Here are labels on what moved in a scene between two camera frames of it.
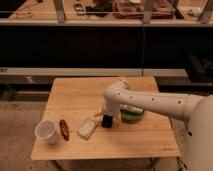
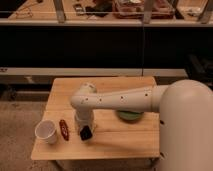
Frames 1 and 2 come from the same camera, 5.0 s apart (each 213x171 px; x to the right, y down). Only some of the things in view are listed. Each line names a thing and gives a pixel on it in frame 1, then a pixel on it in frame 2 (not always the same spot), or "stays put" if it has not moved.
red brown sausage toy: [64, 129] stays put
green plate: [131, 116] stays put
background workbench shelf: [106, 13] stays put
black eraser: [107, 121] → [85, 133]
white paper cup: [46, 130] stays put
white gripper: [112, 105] → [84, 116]
